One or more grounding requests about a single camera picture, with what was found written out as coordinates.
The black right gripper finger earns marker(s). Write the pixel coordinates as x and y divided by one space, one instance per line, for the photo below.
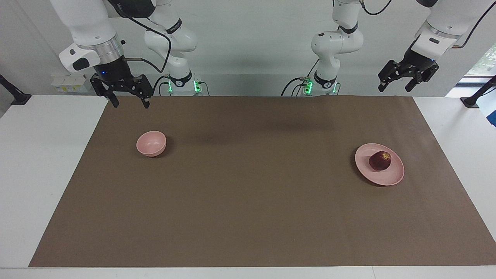
145 87
101 87

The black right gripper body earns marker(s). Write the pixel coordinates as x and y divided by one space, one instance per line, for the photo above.
114 73

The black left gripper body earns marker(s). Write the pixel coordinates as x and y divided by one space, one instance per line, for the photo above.
417 61

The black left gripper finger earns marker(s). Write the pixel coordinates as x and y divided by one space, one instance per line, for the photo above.
428 73
389 71

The dark red apple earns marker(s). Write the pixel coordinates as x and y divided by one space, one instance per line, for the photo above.
379 162

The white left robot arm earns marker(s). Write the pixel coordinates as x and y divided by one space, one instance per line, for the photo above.
337 42

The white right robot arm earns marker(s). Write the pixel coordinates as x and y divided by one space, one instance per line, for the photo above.
89 23

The pink bowl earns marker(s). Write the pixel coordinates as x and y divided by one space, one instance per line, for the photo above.
151 145

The pink plate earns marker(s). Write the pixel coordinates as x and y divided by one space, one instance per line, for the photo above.
387 177

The black clamp stand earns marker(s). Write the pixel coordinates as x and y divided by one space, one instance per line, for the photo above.
21 99
471 102

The blue object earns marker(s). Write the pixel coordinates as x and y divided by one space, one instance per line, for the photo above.
493 118

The brown table mat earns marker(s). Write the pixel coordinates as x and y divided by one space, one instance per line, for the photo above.
248 193

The white wall socket box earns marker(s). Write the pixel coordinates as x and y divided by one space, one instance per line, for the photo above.
69 83

